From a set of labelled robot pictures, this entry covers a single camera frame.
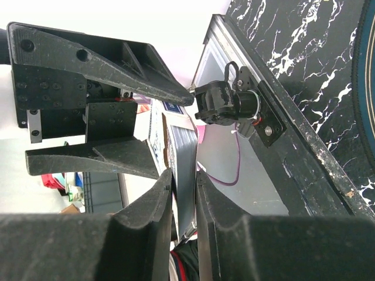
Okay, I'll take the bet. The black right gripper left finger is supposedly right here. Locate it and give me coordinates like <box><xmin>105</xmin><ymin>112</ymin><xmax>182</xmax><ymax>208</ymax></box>
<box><xmin>1</xmin><ymin>169</ymin><xmax>172</xmax><ymax>280</ymax></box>

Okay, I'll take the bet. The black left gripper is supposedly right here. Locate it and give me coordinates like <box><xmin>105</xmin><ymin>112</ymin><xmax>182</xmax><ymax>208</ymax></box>
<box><xmin>7</xmin><ymin>22</ymin><xmax>193</xmax><ymax>179</ymax></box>

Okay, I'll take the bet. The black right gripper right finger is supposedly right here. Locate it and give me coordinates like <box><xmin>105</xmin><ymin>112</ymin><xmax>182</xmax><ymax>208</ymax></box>
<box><xmin>196</xmin><ymin>171</ymin><xmax>374</xmax><ymax>280</ymax></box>

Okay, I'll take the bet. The blue playing card box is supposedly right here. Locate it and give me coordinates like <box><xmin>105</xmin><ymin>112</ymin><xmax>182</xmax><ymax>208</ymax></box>
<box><xmin>146</xmin><ymin>99</ymin><xmax>198</xmax><ymax>173</ymax></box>

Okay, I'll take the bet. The deck of playing cards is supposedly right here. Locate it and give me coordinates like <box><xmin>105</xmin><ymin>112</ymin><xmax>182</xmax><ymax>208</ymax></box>
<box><xmin>168</xmin><ymin>126</ymin><xmax>198</xmax><ymax>239</ymax></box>

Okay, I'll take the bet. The round blue poker mat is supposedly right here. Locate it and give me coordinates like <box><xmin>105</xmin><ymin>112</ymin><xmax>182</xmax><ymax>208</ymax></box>
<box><xmin>352</xmin><ymin>1</ymin><xmax>374</xmax><ymax>169</ymax></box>

